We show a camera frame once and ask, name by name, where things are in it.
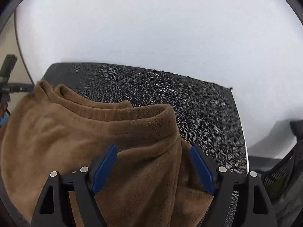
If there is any brown fleece sweater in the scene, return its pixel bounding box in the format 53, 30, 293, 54
1, 81, 212, 226

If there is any person's left hand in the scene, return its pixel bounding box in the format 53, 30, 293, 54
0, 94, 10, 118

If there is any black patterned table mat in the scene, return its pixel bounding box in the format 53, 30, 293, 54
41, 61, 249, 227

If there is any black cable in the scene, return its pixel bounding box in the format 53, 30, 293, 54
13, 9, 35, 86

